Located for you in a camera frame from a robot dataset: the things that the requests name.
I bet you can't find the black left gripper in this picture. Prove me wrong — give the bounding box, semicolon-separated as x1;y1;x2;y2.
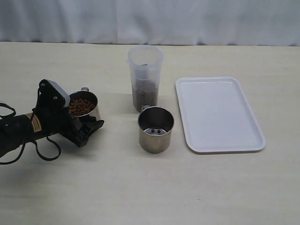
31;79;104;148

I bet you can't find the steel mug with pellets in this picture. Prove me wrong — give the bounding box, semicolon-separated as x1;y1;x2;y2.
68;87;100;120
137;105;174;154

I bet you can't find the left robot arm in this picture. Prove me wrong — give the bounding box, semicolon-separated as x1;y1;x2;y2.
0;79;104;156

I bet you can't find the translucent plastic tall container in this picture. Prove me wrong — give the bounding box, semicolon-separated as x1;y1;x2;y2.
127;45;164;112

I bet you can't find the white rectangular plastic tray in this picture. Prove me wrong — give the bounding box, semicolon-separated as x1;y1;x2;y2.
175;76;266;154

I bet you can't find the white backdrop curtain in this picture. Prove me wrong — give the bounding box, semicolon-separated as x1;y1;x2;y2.
0;0;300;46

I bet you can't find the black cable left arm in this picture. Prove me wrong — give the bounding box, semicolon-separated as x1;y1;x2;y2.
0;89;62;165

